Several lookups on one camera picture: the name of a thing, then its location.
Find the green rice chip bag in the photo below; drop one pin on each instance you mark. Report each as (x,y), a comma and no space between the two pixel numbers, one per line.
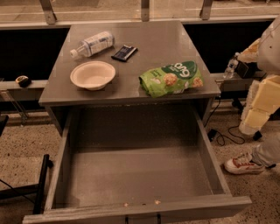
(171,79)

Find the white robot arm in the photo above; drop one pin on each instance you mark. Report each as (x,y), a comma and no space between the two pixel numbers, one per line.
(265,51)

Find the open grey top drawer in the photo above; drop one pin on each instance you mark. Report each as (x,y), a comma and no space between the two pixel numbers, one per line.
(143,164)

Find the black box on ledge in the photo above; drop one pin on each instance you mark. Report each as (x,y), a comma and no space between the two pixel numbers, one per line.
(246,70)

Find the small water bottle background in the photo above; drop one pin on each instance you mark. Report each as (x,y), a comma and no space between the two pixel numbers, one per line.
(231,66)

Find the white red sneaker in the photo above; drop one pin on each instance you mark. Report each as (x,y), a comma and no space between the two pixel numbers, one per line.
(243,165)

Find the grey cabinet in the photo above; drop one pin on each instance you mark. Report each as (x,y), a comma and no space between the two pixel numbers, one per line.
(158,44)

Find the dark blue snack bar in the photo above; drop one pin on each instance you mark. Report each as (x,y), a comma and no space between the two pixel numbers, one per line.
(124,53)

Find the white paper bowl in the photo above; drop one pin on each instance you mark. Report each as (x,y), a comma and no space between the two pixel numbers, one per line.
(93,75)

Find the clear plastic water bottle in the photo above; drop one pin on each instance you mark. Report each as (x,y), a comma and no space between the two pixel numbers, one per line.
(94,44)

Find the yellow black tape measure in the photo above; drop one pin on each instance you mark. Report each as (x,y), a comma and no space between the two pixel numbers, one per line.
(23,81)

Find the black metal stand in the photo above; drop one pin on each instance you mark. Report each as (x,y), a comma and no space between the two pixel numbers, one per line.
(33,193)

